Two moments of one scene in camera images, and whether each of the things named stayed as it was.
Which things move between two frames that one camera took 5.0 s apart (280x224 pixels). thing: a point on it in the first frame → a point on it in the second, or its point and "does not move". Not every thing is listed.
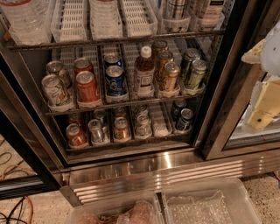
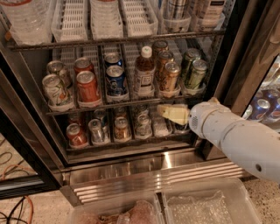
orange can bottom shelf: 75,135 does not move
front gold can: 172,69 does not move
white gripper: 271,52 → 204,119
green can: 199,67 does not move
